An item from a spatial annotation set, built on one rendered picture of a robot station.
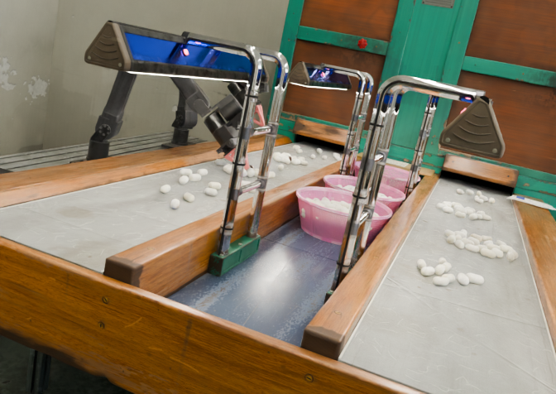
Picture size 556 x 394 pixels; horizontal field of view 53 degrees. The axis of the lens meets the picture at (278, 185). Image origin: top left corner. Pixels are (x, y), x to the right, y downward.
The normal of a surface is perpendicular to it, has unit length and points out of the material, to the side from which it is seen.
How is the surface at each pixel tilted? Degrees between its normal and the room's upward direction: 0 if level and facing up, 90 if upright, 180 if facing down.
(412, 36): 90
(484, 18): 90
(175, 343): 90
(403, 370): 0
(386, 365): 0
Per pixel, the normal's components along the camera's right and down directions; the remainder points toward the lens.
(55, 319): -0.34, 0.14
